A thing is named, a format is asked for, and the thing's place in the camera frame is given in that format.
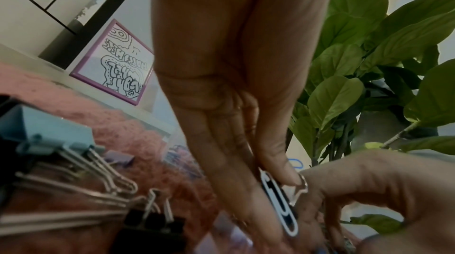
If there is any white paper clip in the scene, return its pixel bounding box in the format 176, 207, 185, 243
258, 170, 299, 238

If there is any person's right hand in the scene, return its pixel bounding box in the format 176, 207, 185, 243
289, 150, 455, 254

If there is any mint green binder clip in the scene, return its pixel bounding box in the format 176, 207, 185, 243
0, 105, 140, 197

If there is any pile of colourful paper clips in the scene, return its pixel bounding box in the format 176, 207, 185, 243
163, 145, 205, 178

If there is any pink ribbed mat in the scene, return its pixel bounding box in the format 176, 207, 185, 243
0, 61, 221, 254

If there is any person's left hand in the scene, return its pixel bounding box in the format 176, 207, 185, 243
151, 0, 340, 254

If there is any green leafy plant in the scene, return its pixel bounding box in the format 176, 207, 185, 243
287, 0, 455, 237

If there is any pink framed drawing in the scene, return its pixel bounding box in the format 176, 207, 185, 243
69, 18, 156, 106

